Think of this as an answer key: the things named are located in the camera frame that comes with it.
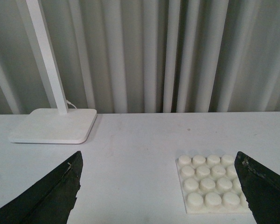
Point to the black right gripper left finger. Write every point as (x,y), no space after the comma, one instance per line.
(50,200)

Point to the white studded base plate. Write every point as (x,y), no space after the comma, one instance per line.
(210,185)

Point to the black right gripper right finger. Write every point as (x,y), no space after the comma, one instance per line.
(261,187)

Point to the grey pleated curtain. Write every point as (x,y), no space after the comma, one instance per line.
(135,56)

